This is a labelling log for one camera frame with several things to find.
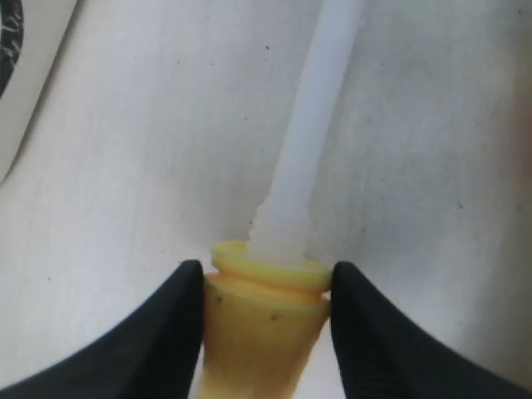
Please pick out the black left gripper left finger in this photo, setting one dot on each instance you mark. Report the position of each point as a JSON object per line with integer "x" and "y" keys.
{"x": 151, "y": 354}

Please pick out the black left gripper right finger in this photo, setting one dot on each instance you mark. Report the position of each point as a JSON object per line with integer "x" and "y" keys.
{"x": 381, "y": 353}

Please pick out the chicken head with white tube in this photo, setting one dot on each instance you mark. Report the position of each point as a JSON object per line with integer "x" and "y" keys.
{"x": 265, "y": 303}

